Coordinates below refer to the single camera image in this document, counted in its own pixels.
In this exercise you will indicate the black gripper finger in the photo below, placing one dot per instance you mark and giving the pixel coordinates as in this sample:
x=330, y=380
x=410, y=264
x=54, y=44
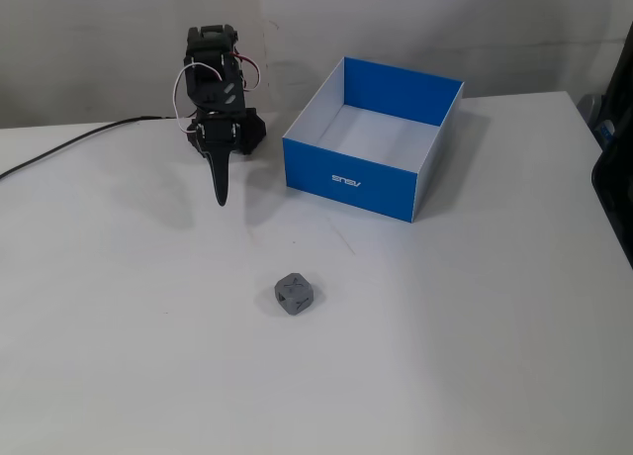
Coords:
x=223, y=175
x=211, y=173

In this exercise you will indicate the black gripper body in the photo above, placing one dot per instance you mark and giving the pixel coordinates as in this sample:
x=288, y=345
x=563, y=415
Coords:
x=216, y=135

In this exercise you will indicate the gray block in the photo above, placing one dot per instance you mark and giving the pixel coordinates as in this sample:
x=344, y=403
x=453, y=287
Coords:
x=295, y=294

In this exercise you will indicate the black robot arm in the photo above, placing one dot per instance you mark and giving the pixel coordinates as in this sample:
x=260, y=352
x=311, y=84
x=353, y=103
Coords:
x=210, y=44

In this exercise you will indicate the blue and white box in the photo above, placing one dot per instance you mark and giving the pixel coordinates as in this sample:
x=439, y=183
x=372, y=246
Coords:
x=346, y=178

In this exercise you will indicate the black plastic tray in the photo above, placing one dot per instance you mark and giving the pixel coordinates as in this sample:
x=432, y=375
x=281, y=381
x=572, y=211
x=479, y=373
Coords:
x=615, y=212

